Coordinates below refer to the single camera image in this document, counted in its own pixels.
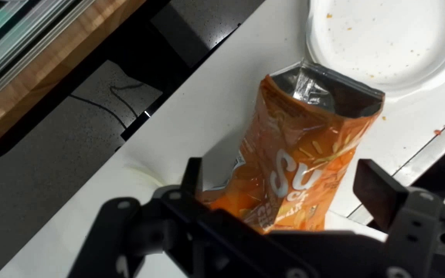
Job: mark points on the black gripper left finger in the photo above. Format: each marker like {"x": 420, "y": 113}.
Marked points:
{"x": 192, "y": 178}

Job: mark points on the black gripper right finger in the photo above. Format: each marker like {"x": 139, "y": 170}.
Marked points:
{"x": 382, "y": 198}

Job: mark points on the orange snack packet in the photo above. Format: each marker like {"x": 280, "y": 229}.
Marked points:
{"x": 294, "y": 155}

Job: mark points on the large steel-rimmed recessed counter bin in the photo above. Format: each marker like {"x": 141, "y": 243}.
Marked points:
{"x": 439, "y": 147}

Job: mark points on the white plate with tab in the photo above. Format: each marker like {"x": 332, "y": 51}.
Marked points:
{"x": 387, "y": 41}

